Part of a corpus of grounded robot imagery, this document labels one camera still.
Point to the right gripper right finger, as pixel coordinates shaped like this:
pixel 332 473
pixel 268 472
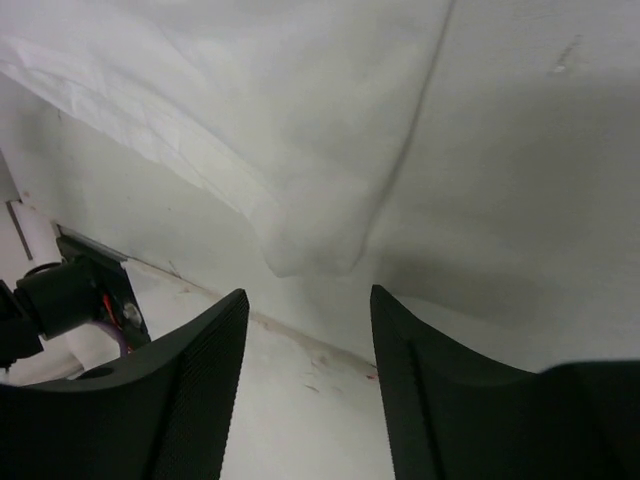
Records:
pixel 452 413

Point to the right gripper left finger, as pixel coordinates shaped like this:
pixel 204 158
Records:
pixel 161 412

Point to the white tank top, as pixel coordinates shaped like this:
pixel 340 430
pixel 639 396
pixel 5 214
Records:
pixel 294 113

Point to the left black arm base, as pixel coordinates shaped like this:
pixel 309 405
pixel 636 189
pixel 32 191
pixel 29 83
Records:
pixel 119 314

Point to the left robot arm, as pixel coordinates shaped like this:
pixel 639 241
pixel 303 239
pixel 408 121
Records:
pixel 52 317

